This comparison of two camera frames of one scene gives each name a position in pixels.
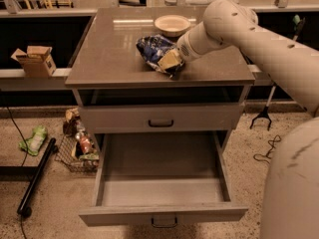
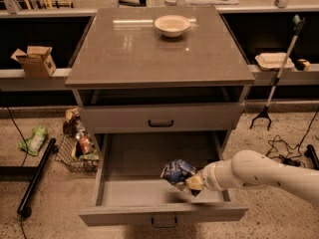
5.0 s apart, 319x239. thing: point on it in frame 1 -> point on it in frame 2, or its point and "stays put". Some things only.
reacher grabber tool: (297, 23) stays put
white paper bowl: (171, 25) stays put
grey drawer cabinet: (162, 140) stays put
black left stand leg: (23, 208) stays put
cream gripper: (183, 50) -> (209, 179)
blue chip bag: (153, 48) -> (175, 171)
